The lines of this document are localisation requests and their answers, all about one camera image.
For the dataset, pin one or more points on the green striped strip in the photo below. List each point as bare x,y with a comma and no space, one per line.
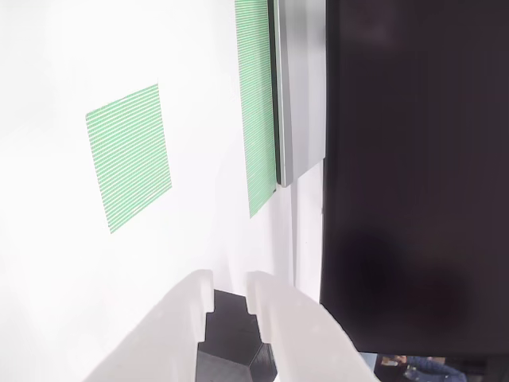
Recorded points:
256,99

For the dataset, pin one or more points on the person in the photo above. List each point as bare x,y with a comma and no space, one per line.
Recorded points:
429,368

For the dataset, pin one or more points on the silver metal bar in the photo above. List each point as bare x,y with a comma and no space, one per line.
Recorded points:
302,99

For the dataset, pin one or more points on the green striped square marker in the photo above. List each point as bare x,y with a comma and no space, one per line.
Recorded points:
127,159

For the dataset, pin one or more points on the black cube block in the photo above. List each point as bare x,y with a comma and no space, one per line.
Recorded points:
230,338

